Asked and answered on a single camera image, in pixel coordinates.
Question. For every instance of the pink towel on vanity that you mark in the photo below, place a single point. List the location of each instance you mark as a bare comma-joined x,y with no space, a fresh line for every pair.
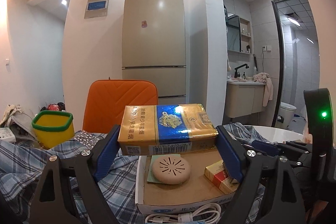
268,91

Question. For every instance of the white cloth bag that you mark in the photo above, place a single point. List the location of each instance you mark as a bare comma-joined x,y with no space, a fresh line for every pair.
16,124

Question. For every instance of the gold blue cigarette pack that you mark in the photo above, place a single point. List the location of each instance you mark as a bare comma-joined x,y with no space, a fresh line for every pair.
166,129

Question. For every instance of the bathroom mirror cabinet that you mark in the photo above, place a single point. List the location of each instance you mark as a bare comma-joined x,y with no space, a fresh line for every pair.
239,31

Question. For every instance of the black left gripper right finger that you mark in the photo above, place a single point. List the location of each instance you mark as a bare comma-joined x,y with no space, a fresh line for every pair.
282,201

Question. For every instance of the yellow bin green rim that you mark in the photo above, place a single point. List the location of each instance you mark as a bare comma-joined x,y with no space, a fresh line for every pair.
53,128

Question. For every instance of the wall panel with blue screens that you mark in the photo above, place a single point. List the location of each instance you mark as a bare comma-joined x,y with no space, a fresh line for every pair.
96,8

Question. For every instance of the bathroom vanity cabinet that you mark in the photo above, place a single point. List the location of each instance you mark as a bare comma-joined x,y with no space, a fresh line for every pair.
243,98

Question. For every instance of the blue plaid shirt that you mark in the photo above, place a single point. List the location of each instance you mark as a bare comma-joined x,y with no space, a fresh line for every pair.
70,183

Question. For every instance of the white toilet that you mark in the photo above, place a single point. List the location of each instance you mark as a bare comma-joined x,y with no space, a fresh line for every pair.
285,115

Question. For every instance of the orange chair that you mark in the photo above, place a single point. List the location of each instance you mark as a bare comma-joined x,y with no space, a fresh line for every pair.
107,100

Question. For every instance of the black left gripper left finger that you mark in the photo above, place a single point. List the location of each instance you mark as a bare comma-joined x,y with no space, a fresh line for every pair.
53,201

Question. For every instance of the beige refrigerator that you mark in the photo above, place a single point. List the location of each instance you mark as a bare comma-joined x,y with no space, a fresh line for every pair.
154,46

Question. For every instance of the cardboard tray box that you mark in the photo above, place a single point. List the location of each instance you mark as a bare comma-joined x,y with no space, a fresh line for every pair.
188,196

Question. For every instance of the red gold cigarette pack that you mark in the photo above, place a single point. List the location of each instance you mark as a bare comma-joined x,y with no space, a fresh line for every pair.
218,175

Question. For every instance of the round beige diffuser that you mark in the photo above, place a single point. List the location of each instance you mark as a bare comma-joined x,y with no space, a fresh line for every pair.
185,173

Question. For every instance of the patterned pink cloth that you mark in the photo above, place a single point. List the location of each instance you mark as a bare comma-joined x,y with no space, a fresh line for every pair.
87,139

